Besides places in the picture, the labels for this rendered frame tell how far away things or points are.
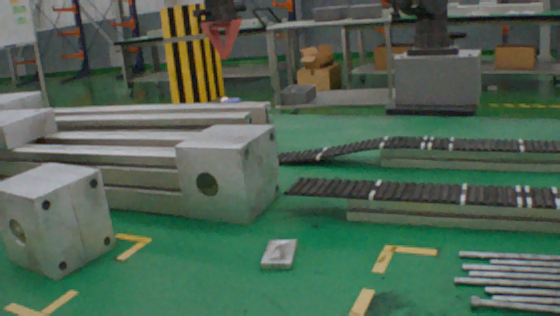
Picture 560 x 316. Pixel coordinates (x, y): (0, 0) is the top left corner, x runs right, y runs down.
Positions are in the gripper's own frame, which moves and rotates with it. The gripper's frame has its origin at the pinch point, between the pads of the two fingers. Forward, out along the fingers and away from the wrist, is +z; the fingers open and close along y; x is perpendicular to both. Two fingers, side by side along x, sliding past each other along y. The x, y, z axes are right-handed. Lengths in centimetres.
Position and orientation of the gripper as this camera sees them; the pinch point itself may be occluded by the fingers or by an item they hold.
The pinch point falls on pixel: (224, 54)
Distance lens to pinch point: 97.2
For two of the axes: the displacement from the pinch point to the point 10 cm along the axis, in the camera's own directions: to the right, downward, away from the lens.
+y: -3.9, 3.1, -8.7
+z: 0.9, 9.5, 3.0
